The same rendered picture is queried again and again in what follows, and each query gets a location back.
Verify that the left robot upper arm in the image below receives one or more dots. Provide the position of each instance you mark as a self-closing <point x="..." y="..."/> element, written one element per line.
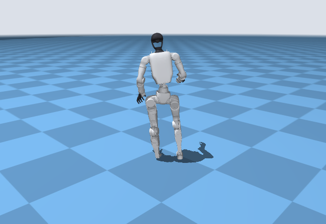
<point x="142" y="69"/>

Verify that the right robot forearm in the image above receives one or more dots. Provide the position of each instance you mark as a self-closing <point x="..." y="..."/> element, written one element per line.
<point x="180" y="80"/>

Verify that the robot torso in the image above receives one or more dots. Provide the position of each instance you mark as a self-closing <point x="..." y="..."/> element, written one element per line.
<point x="162" y="72"/>

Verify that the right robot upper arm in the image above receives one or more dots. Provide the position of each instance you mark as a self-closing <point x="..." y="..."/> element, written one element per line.
<point x="179" y="65"/>

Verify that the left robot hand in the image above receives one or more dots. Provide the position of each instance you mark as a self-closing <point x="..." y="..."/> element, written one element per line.
<point x="139" y="98"/>

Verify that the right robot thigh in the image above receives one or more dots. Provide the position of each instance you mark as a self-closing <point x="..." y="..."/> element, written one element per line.
<point x="174" y="105"/>

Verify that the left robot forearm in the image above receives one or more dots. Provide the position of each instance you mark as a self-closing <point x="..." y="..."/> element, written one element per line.
<point x="141" y="89"/>

